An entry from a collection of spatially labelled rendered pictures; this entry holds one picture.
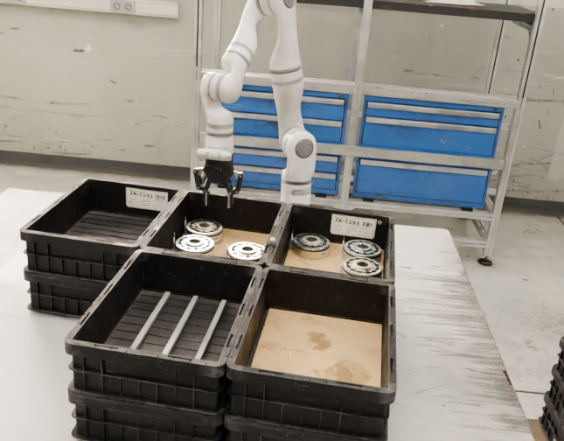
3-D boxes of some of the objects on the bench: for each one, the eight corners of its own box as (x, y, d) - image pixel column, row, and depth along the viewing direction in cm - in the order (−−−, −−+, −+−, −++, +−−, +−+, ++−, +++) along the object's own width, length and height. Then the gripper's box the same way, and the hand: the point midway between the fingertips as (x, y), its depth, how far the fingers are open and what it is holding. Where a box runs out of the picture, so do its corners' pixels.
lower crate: (138, 331, 165) (137, 289, 160) (257, 349, 162) (261, 306, 157) (66, 443, 129) (64, 392, 124) (219, 469, 126) (221, 418, 121)
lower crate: (88, 247, 205) (87, 211, 200) (184, 260, 202) (184, 223, 197) (24, 313, 168) (19, 271, 164) (138, 331, 165) (137, 289, 160)
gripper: (249, 147, 179) (247, 203, 186) (195, 142, 181) (194, 198, 187) (244, 156, 172) (242, 213, 179) (187, 150, 174) (187, 207, 181)
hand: (218, 200), depth 183 cm, fingers open, 5 cm apart
